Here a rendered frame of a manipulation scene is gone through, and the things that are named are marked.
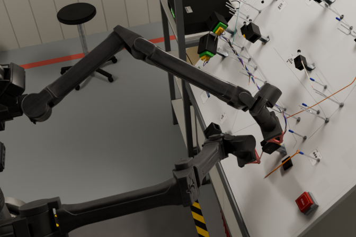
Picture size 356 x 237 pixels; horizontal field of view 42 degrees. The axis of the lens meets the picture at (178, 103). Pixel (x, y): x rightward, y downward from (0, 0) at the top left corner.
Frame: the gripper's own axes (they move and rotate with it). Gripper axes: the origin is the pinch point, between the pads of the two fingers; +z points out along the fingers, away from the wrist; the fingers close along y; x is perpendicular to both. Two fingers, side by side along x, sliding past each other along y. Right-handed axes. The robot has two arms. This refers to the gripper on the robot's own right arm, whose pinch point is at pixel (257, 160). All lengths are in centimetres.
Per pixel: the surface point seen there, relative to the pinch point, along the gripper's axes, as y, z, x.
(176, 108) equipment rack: 116, 60, 89
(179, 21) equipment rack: 89, -13, 19
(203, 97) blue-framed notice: 55, 9, 27
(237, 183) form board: -0.5, 6.6, 15.3
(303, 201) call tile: -24.4, -1.9, -14.4
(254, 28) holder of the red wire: 55, -9, -17
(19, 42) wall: 256, -2, 229
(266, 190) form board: -10.8, 4.2, 1.5
